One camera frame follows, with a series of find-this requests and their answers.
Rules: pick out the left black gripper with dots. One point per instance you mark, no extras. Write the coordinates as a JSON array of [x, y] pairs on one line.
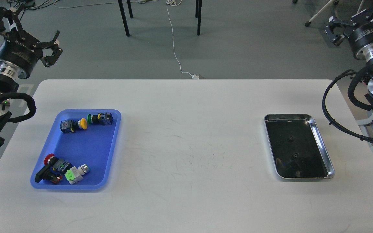
[[18, 57]]

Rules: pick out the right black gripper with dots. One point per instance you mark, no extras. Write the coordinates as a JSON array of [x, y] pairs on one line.
[[360, 38]]

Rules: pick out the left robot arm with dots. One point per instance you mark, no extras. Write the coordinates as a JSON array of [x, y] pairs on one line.
[[15, 106]]

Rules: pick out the white chair base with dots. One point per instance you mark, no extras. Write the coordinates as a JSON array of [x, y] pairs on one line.
[[326, 6]]

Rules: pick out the black table leg left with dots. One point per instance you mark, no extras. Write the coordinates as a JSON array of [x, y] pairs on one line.
[[123, 15]]

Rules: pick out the black table leg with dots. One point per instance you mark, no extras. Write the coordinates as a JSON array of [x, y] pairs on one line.
[[123, 15], [198, 12]]

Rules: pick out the blue plastic tray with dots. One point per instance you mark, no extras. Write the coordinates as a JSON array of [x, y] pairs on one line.
[[93, 147]]

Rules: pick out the red emergency stop button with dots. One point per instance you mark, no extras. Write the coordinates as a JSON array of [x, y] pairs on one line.
[[58, 165]]

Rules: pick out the metal tray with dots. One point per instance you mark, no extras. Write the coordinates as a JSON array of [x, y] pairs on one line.
[[313, 163]]

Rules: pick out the black table leg right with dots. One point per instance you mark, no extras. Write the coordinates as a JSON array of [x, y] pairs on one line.
[[198, 12]]

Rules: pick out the yellow push button switch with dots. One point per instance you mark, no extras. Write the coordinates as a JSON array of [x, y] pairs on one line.
[[70, 126]]

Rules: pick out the green push button switch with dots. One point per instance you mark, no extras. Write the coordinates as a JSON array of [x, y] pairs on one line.
[[104, 118]]

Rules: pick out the black selector switch part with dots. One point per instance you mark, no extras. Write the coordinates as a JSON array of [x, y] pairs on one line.
[[47, 174]]

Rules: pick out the white green switch module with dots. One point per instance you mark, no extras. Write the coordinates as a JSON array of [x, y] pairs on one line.
[[75, 174]]

